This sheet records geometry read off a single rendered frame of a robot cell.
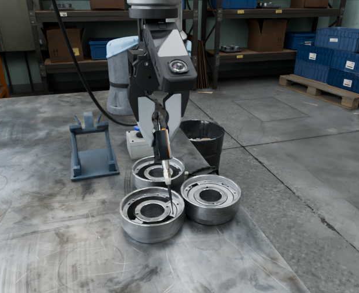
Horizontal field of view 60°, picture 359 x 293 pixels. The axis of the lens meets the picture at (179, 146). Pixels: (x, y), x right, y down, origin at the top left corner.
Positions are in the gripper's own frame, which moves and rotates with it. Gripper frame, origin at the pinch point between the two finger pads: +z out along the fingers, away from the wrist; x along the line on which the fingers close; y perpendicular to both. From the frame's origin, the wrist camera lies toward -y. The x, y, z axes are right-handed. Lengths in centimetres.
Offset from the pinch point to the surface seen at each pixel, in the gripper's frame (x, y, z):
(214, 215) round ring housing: -6.6, -8.7, 10.6
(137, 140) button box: 0.8, 19.9, 8.7
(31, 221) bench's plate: 22.5, 1.9, 13.1
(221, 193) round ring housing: -9.9, -3.8, 10.2
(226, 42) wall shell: -200, 399, 41
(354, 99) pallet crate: -270, 214, 81
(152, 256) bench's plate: 4.5, -11.9, 13.1
